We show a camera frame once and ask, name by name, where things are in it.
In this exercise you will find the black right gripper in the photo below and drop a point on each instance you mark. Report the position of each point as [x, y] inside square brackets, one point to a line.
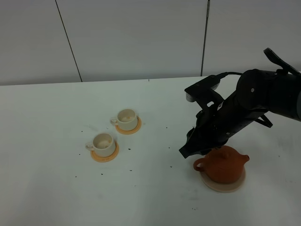
[222, 124]

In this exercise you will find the brown clay teapot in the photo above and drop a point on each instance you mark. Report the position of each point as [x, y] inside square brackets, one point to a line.
[224, 165]

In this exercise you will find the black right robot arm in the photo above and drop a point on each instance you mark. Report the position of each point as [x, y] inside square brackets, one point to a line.
[257, 92]

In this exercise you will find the beige round teapot saucer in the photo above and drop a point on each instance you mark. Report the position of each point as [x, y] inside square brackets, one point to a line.
[223, 188]

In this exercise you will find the far orange coaster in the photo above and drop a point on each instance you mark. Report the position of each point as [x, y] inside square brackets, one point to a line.
[139, 124]

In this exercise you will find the orange coaster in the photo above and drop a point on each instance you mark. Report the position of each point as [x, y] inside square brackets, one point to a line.
[98, 158]
[139, 124]

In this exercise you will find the far white teacup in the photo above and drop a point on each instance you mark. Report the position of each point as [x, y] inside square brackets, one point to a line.
[126, 120]

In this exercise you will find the white teacup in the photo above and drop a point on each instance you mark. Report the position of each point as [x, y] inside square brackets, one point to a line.
[102, 144]
[126, 120]

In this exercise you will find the near white teacup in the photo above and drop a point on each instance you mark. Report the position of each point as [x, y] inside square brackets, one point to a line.
[102, 144]

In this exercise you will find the near orange coaster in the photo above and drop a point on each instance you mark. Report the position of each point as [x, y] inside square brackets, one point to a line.
[98, 158]

